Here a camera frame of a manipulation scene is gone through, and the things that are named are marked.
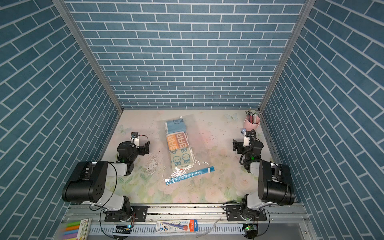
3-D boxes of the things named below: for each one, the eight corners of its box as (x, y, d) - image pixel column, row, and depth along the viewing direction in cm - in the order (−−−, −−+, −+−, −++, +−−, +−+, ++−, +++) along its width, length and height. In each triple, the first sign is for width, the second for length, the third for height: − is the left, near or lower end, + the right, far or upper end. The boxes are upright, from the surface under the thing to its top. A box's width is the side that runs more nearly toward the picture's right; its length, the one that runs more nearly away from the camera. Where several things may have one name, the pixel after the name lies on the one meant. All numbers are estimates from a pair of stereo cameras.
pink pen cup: (244, 133, 108) (249, 122, 98) (242, 126, 112) (246, 114, 102) (257, 133, 108) (263, 122, 98) (254, 126, 112) (260, 114, 103)
